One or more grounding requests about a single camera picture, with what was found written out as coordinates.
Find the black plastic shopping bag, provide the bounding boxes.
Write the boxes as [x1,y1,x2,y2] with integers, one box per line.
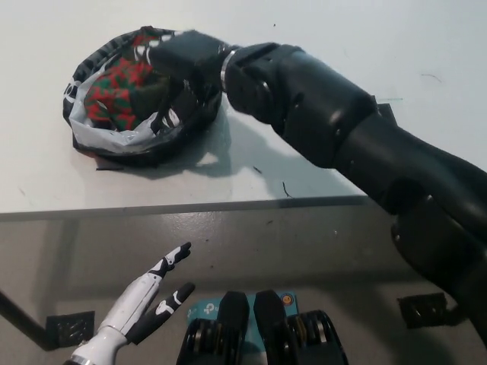
[62,26,225,168]

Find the robot right torso block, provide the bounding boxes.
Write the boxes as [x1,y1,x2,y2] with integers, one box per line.
[253,289,349,365]

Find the black tape patch on table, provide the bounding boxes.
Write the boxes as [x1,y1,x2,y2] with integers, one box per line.
[374,97,396,126]

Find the red green coffee bean bag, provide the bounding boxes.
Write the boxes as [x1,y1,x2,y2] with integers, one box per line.
[83,32,172,132]

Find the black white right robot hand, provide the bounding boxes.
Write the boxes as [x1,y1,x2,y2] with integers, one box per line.
[146,30,234,134]

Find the teal router box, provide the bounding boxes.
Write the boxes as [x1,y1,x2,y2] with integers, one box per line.
[185,290,301,365]

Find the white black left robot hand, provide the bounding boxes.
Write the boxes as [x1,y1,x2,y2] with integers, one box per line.
[62,242,196,365]

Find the robot left torso block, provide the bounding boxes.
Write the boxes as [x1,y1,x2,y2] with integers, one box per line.
[177,290,250,365]

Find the robot torso block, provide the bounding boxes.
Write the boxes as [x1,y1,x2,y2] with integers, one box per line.
[253,289,349,365]
[177,290,250,365]

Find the black table leg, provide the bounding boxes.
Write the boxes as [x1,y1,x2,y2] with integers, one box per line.
[0,288,53,351]

